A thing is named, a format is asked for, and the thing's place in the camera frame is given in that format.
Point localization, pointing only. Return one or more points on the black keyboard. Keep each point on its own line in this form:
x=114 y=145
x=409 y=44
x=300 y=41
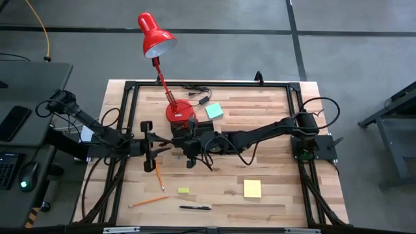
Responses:
x=7 y=170

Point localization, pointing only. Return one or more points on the silver metal bracket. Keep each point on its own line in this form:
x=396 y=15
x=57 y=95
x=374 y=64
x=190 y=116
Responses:
x=302 y=231
x=121 y=230

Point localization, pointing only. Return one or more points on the white paper sheet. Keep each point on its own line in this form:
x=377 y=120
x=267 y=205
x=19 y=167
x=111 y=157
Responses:
x=85 y=135

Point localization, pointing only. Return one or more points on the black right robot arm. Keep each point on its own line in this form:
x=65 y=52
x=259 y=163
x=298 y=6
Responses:
x=260 y=133

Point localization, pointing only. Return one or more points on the black metal cart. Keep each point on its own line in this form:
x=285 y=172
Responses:
x=396 y=130

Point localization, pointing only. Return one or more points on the yellow sticky note pad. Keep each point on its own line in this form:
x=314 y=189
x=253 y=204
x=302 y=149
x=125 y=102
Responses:
x=252 y=188

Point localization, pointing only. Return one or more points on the black smartphone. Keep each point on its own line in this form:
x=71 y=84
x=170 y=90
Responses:
x=14 y=123

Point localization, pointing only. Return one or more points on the yellow black hazard strip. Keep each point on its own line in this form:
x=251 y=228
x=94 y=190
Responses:
x=32 y=217

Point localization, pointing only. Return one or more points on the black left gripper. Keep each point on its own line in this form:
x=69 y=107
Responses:
x=148 y=146

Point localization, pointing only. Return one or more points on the orange pencil pink eraser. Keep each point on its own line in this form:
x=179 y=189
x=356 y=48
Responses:
x=148 y=201
x=160 y=177

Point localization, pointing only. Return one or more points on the red desk lamp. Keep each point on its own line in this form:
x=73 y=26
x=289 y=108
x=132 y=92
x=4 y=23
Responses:
x=156 y=35

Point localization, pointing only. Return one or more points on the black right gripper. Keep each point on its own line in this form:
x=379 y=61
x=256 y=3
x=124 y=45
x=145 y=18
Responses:
x=195 y=144

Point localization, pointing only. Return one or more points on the black computer mouse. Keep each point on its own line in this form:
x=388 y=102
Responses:
x=28 y=177

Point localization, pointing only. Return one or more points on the black mesh desk organizer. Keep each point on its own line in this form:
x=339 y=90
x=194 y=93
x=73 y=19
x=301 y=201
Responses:
x=208 y=125

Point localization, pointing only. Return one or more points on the black pen white print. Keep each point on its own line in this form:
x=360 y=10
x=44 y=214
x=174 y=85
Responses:
x=195 y=207

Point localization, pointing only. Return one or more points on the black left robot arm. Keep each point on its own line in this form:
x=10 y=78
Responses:
x=97 y=128

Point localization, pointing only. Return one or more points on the black aluminium table frame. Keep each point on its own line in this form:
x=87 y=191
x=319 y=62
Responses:
x=211 y=84

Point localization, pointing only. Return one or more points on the teal sticky note pad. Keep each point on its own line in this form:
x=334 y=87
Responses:
x=214 y=111

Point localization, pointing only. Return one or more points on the black desk foot knob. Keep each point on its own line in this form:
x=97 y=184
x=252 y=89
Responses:
x=45 y=207

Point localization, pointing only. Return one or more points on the grey side desk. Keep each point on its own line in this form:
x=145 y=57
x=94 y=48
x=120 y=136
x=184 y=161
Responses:
x=32 y=84

